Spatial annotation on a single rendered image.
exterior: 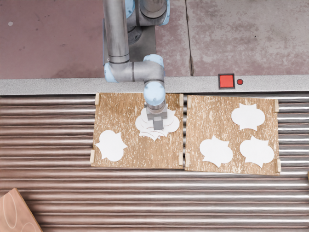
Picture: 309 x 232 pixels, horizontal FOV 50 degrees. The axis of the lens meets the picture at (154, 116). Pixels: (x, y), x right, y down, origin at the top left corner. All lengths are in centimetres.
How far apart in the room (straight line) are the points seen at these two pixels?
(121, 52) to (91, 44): 161
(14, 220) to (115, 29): 85
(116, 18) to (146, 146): 60
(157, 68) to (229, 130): 49
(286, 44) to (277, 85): 122
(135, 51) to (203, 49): 115
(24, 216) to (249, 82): 115
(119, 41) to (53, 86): 60
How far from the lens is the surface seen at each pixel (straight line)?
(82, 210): 152
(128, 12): 146
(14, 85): 176
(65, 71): 274
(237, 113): 153
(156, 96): 115
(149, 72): 121
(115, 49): 119
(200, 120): 151
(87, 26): 288
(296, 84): 169
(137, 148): 148
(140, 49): 163
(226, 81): 159
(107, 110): 155
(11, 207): 149
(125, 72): 121
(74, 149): 156
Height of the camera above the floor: 239
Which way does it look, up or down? 74 degrees down
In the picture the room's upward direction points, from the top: 9 degrees counter-clockwise
